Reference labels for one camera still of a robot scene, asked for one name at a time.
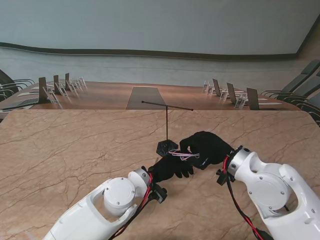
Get red black right arm cables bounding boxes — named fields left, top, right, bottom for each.
left=223, top=154, right=273, bottom=240

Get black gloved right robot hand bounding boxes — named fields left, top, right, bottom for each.
left=179, top=131, right=235, bottom=171

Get white wired earphone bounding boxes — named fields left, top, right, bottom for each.
left=167, top=147, right=201, bottom=162

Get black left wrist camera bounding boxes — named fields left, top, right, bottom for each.
left=149, top=183, right=168, bottom=205

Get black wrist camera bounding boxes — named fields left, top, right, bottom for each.
left=216, top=168, right=233, bottom=187
left=149, top=183, right=168, bottom=205

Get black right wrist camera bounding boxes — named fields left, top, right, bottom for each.
left=216, top=168, right=233, bottom=187

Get red black left arm cables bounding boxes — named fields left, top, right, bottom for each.
left=109, top=172, right=155, bottom=240

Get black T-shaped earphone rack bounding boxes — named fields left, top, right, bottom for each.
left=141, top=100, right=195, bottom=158

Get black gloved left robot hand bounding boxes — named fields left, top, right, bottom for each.
left=147, top=154, right=195, bottom=185

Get red black arm cables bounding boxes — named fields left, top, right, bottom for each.
left=223, top=154, right=273, bottom=240
left=109, top=172, right=155, bottom=240

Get printed conference room backdrop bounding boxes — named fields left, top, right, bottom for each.
left=0, top=0, right=320, bottom=126

